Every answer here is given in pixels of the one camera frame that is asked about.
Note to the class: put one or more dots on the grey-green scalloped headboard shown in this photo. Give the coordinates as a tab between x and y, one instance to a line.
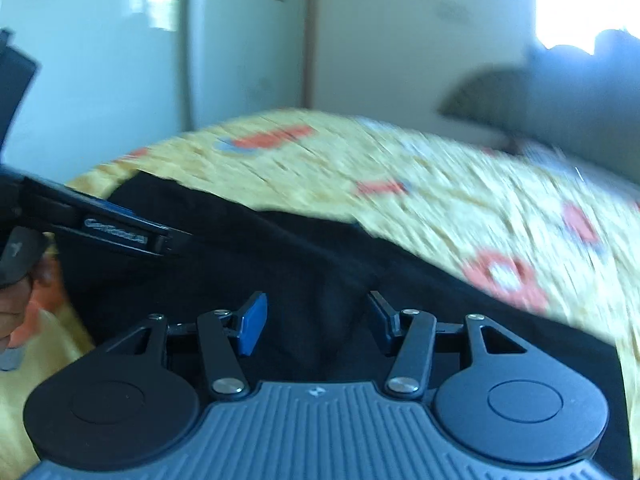
575	100

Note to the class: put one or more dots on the person's left hand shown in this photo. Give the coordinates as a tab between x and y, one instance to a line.
12	310

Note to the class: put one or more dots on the black pants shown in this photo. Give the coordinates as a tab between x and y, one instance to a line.
310	270

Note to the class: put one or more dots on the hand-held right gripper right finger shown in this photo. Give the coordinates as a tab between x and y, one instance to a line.
381	321

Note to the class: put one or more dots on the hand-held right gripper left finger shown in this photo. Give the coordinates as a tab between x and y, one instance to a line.
252	322

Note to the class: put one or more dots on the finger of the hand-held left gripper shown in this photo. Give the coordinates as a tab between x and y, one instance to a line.
107	207
120	235

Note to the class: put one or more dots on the yellow printed bedsheet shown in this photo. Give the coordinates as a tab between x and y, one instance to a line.
450	200

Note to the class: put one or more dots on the white refrigerator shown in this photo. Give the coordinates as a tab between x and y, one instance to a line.
100	85

